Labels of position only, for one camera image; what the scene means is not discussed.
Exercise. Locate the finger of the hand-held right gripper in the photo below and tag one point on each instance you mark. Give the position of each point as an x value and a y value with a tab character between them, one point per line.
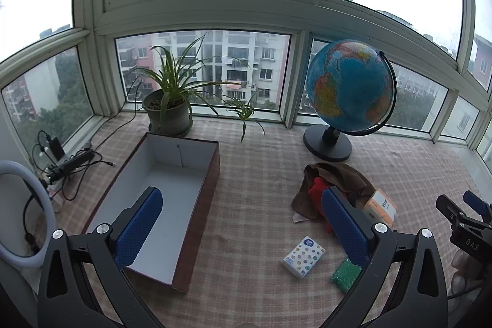
447	207
478	203

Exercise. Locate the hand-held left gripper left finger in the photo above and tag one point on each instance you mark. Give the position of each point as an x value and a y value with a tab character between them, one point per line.
138	228

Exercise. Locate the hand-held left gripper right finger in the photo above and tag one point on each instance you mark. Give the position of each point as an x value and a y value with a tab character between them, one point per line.
346	232

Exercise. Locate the small orange cardboard box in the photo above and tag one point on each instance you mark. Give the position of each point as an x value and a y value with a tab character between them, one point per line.
380	207

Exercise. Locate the green scouring pad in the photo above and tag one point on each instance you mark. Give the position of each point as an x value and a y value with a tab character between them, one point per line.
344	276

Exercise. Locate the red cloth pouch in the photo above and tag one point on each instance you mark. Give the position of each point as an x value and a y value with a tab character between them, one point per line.
317	193

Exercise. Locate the white patterned tissue pack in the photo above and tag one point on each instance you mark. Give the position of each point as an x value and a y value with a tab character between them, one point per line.
303	257

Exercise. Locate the brown cardboard box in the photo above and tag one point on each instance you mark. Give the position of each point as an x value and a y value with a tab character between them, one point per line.
169	189

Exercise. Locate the brown towel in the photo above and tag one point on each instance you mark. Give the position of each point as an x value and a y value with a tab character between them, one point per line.
338	174

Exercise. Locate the person's right hand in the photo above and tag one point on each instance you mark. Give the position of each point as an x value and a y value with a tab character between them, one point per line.
469	270

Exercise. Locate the black power strip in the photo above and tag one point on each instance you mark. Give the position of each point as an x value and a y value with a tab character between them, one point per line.
71	164

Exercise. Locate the checked tablecloth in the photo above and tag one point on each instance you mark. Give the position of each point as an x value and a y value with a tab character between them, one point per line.
250	197

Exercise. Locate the black charger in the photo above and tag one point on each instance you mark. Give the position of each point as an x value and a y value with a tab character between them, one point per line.
57	149

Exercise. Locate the potted spider plant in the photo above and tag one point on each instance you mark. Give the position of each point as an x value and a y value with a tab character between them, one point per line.
167	113

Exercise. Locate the blue desk globe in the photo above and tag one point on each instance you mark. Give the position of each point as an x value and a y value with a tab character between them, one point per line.
346	89

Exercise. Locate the white window frame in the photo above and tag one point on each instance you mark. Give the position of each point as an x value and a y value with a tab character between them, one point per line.
200	16

